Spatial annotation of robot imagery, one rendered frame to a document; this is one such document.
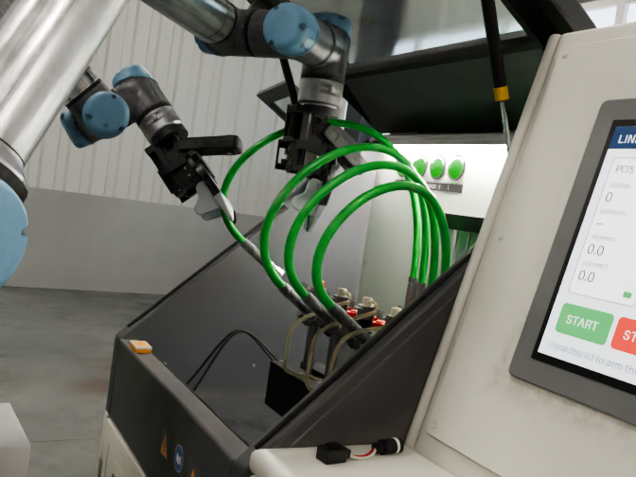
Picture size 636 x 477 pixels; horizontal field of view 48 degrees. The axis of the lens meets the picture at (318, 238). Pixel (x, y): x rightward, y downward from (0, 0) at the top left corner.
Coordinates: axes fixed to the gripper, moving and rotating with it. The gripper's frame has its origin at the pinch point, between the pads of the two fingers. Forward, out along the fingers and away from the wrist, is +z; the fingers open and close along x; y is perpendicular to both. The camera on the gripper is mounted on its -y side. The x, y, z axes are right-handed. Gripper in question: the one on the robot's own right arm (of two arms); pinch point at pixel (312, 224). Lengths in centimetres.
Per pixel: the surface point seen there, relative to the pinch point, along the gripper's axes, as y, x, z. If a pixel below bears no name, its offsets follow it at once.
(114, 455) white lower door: 23, -23, 49
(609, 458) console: -1, 65, 16
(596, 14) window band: -379, -295, -175
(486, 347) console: -2.6, 44.2, 10.4
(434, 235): -13.6, 16.6, -1.5
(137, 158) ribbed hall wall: -130, -658, -18
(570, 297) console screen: -4, 54, 2
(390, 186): 1.8, 24.8, -7.8
